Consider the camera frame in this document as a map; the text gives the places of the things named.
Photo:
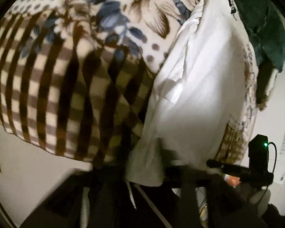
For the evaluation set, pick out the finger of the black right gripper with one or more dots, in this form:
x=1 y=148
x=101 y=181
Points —
x=232 y=170

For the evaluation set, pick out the white cloth garment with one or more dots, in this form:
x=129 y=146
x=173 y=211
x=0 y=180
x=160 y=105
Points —
x=202 y=102

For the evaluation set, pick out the dark green garment pile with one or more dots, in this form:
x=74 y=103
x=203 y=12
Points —
x=267 y=35

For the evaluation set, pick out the floral fleece blanket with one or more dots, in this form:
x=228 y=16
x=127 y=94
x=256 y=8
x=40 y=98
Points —
x=76 y=76

